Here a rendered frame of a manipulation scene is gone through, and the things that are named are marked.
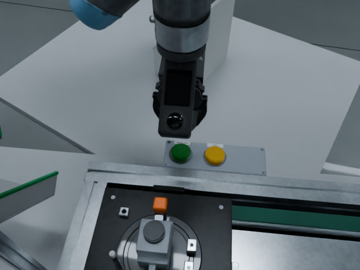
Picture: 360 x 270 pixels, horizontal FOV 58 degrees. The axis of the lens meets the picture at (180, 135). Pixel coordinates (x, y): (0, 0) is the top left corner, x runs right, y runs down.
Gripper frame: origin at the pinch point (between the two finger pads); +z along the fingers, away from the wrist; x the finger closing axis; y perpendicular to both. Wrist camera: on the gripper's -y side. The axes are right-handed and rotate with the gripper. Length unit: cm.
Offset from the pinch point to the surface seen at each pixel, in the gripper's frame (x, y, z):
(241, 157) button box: -12.6, 1.3, 7.7
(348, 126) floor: -92, 93, 104
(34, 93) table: 44, 24, 18
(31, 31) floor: 130, 165, 105
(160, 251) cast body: 0.4, -23.0, -4.9
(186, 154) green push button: -1.3, 0.0, 6.5
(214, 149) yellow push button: -6.9, 1.9, 6.5
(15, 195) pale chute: 22.5, -17.2, -5.3
